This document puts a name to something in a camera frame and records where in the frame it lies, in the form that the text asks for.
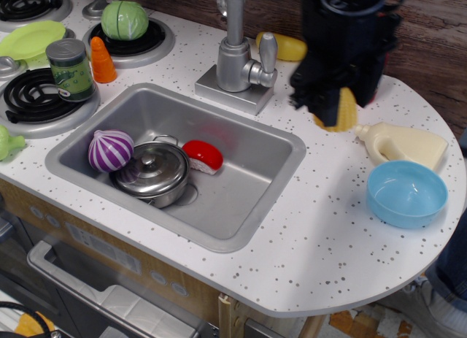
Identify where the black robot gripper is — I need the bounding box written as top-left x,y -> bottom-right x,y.
290,0 -> 401,127

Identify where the yellow toy corn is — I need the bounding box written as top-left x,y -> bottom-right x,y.
313,88 -> 358,132

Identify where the light blue plastic bowl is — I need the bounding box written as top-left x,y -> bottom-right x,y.
366,161 -> 448,228

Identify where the red toy ketchup bottle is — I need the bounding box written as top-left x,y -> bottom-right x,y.
368,86 -> 379,104

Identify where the cream toy detergent bottle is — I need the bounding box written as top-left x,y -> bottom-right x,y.
354,123 -> 448,170

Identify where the yellow toy mustard bottle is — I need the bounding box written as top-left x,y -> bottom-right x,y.
255,31 -> 308,61

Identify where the grey toy sink basin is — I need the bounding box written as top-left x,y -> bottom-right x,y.
45,83 -> 306,253

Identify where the silver toy faucet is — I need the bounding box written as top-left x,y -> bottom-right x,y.
195,0 -> 278,115

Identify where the red toy cheese wedge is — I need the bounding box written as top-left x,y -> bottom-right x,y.
182,140 -> 223,175

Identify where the steel pot with lid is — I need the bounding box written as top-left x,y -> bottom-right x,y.
110,134 -> 190,208

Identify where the blue jeans leg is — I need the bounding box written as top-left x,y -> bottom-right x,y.
426,210 -> 466,312

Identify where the green toy cabbage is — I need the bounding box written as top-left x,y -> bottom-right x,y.
101,1 -> 149,41

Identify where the purple striped toy onion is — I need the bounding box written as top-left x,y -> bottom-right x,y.
88,130 -> 134,172

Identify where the person's shoe and sock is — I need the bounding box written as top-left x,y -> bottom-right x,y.
378,277 -> 466,337

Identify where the orange toy carrot tip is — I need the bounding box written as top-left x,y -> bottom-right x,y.
90,37 -> 117,83

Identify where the silver stove knob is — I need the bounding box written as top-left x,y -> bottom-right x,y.
82,0 -> 109,20
0,56 -> 28,81

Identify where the green toy pea can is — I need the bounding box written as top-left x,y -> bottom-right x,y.
45,38 -> 96,102

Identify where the front left black burner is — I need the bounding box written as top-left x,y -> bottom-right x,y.
1,68 -> 100,139

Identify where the grey toy oven door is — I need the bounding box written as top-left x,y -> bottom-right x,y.
28,241 -> 219,337

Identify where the light green plastic plate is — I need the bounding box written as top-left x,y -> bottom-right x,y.
1,20 -> 66,67

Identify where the back left black burner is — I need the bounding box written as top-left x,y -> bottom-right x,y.
1,0 -> 72,22

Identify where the light green toy vegetable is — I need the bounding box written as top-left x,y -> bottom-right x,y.
0,125 -> 26,161

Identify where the yellow toy food piece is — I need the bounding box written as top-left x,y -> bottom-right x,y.
14,312 -> 55,337

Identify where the black cable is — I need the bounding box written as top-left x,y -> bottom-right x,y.
0,301 -> 59,338

